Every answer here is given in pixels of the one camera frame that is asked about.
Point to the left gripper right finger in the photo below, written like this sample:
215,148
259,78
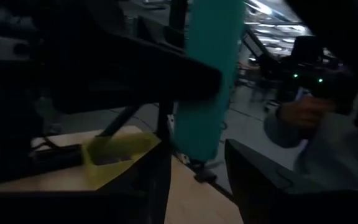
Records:
291,205

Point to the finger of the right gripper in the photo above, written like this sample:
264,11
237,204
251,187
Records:
151,81

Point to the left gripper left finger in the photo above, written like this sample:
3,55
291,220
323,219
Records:
73,208

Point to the teal toy block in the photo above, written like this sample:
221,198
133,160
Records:
211,28

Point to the yellow plastic bin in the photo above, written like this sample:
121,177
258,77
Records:
104,174

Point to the person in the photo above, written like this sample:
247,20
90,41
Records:
337,155

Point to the person's hand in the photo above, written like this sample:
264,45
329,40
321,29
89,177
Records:
303,113

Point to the black device green lights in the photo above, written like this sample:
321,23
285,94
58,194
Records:
309,84

